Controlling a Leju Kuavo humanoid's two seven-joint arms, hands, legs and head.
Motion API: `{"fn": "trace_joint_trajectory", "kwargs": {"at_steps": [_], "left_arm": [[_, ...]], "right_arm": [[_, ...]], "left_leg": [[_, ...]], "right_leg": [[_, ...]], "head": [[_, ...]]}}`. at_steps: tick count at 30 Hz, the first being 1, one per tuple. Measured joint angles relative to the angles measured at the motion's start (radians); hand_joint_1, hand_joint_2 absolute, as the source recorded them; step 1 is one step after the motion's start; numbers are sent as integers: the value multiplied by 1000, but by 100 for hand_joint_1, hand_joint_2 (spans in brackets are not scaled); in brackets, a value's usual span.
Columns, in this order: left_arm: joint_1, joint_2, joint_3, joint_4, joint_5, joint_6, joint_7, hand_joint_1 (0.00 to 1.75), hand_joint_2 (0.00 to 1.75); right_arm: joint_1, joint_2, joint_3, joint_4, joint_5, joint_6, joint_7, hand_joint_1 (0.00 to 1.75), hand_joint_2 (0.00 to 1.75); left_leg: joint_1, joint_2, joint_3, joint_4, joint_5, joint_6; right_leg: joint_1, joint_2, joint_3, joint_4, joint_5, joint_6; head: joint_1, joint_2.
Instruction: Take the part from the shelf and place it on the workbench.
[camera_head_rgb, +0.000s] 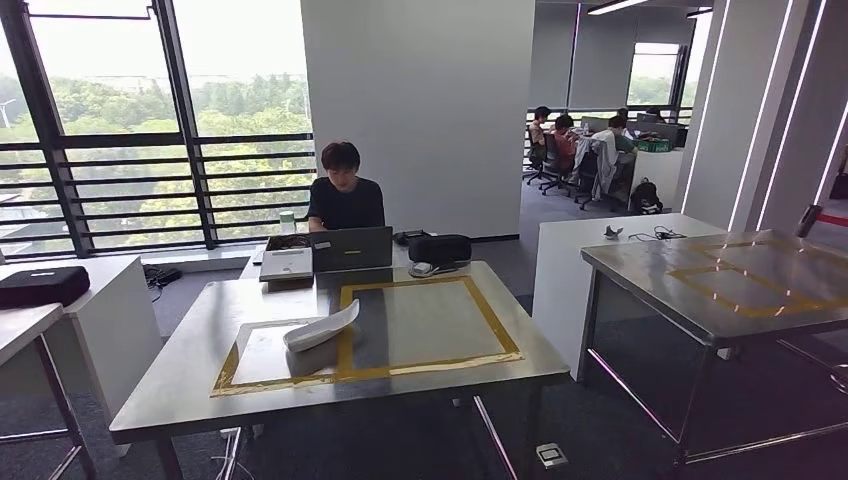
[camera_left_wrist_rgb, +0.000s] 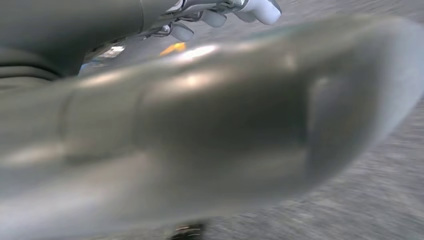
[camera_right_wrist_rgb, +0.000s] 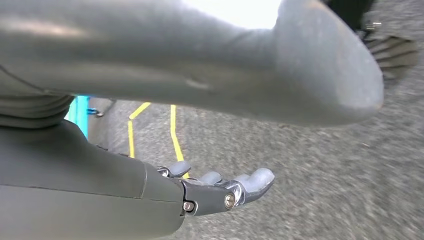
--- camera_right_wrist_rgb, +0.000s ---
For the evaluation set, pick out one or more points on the blue metal shelf rack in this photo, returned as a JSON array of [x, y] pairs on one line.
[[79, 112]]

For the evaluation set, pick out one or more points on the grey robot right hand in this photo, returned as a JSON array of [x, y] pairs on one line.
[[82, 198]]

